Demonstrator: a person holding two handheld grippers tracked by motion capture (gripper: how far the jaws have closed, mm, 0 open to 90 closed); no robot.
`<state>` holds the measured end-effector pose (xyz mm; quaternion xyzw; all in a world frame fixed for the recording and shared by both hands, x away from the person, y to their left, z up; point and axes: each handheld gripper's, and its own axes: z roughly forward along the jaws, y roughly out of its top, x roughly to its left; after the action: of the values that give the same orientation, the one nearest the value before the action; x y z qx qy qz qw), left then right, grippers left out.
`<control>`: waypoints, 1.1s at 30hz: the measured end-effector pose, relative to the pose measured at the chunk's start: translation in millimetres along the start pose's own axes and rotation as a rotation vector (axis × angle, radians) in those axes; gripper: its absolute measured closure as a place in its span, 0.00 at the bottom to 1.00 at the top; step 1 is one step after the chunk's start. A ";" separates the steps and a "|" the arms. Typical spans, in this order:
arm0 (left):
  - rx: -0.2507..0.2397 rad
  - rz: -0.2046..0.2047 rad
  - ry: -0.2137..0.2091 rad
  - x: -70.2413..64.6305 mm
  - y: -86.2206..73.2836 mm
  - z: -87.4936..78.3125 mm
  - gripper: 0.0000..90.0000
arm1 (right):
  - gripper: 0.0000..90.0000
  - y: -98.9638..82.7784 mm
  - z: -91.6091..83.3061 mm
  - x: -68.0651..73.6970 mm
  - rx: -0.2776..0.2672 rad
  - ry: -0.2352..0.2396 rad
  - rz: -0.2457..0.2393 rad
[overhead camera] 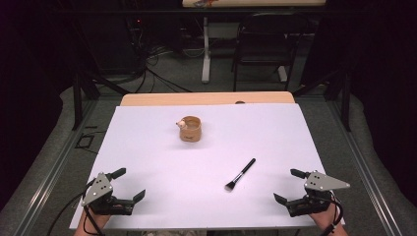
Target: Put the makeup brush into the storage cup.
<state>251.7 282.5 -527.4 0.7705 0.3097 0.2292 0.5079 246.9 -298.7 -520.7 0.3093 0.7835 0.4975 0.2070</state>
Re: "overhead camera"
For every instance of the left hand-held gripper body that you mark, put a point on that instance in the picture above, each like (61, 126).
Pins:
(98, 189)

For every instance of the person's right hand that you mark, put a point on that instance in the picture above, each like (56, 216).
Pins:
(323, 218)

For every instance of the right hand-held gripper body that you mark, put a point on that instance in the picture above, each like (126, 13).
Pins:
(323, 183)

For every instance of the black folding chair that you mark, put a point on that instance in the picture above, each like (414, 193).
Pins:
(267, 42)

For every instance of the wooden cup with small figure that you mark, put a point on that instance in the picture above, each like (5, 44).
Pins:
(190, 131)

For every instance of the black metal stand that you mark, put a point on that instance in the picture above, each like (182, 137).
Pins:
(80, 95)
(342, 91)

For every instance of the white desk leg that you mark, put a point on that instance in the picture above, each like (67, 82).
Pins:
(206, 52)
(282, 73)

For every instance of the person's left hand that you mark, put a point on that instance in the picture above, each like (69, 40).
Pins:
(95, 220)

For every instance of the black makeup brush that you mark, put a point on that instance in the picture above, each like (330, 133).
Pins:
(241, 174)

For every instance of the metal floor rail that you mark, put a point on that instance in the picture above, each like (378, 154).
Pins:
(362, 164)
(49, 183)

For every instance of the white table cover sheet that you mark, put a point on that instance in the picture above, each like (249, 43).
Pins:
(209, 157)

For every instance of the light wooden table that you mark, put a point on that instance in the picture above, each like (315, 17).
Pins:
(196, 98)

